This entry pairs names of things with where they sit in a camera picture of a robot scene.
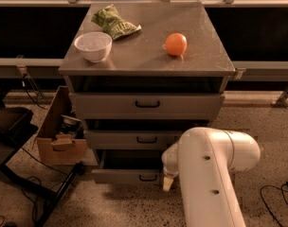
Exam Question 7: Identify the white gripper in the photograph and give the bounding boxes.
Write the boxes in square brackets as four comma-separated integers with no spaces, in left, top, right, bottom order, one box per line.
[161,143,178,192]

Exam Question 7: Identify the grey bottom drawer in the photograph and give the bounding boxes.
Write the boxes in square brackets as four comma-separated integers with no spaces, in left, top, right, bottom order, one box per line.
[92,149,163,184]

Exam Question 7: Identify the grey drawer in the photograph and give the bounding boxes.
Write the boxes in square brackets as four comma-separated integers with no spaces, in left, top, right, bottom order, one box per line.
[92,149,163,184]
[70,93,225,121]
[84,131,181,150]

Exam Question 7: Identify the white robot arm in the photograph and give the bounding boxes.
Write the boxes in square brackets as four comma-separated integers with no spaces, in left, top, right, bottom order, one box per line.
[162,127,261,227]

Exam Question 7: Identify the grey middle drawer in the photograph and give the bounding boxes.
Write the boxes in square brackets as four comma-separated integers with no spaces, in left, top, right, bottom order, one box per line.
[84,131,181,150]

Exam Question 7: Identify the grey top drawer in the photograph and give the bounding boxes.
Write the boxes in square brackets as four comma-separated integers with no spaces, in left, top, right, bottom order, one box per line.
[70,93,225,121]

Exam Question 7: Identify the grey metal drawer cabinet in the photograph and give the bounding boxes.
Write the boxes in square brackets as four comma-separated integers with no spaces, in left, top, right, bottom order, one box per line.
[58,2,236,175]

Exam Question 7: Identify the jar in cardboard box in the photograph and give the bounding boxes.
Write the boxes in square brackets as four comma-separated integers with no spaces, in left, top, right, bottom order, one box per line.
[59,114,81,139]

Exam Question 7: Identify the brown cardboard box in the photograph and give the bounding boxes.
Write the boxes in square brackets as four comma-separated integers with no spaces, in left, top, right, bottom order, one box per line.
[36,86,87,166]

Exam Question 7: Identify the orange fruit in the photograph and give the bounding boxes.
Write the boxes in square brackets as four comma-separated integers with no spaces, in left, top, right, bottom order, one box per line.
[165,33,188,56]

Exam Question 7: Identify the white bowl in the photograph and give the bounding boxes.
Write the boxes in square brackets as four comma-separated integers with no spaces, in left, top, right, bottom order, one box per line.
[74,31,113,62]

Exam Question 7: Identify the black stand with tray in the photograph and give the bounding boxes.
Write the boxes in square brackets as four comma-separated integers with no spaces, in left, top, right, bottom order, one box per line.
[0,79,85,227]

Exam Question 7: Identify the green chip bag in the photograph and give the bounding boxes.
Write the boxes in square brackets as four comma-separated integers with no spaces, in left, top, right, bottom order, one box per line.
[91,4,141,41]

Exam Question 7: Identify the black cable on floor right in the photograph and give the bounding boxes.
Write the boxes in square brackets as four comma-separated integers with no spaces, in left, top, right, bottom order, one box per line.
[260,182,288,227]

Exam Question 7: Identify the black cable on floor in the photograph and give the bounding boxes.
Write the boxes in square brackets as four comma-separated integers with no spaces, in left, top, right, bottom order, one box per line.
[260,182,288,227]
[0,147,69,227]

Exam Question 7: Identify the black cable on floor left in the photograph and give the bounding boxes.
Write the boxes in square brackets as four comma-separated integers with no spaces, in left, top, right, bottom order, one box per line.
[0,147,69,227]

